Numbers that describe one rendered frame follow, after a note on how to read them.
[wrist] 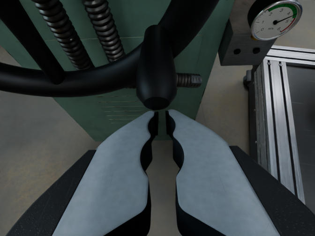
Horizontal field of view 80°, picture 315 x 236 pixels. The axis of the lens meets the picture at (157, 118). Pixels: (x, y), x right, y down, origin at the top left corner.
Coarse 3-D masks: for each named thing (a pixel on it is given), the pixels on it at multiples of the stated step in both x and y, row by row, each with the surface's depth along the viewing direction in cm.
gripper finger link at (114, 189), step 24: (144, 120) 10; (120, 144) 9; (144, 144) 9; (96, 168) 8; (120, 168) 8; (144, 168) 9; (96, 192) 7; (120, 192) 7; (144, 192) 6; (72, 216) 6; (96, 216) 6; (120, 216) 6; (144, 216) 6
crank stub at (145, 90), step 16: (160, 32) 12; (144, 48) 12; (160, 48) 11; (144, 64) 11; (160, 64) 11; (144, 80) 10; (160, 80) 10; (176, 80) 12; (144, 96) 11; (160, 96) 10
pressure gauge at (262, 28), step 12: (264, 0) 25; (276, 0) 24; (288, 0) 24; (252, 12) 27; (264, 12) 25; (276, 12) 25; (288, 12) 25; (300, 12) 25; (252, 24) 27; (264, 24) 27; (276, 24) 27; (288, 24) 27; (252, 36) 32; (264, 36) 29; (276, 36) 28
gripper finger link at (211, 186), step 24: (168, 120) 11; (192, 120) 10; (192, 144) 8; (216, 144) 8; (192, 168) 7; (216, 168) 7; (240, 168) 7; (192, 192) 6; (216, 192) 6; (240, 192) 6; (192, 216) 6; (216, 216) 6; (240, 216) 6; (264, 216) 6
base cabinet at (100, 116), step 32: (64, 0) 30; (128, 0) 30; (160, 0) 30; (224, 0) 30; (0, 32) 35; (128, 32) 35; (32, 64) 43; (64, 64) 42; (96, 64) 42; (192, 64) 43; (96, 96) 54; (128, 96) 54; (192, 96) 55; (96, 128) 75; (160, 128) 75
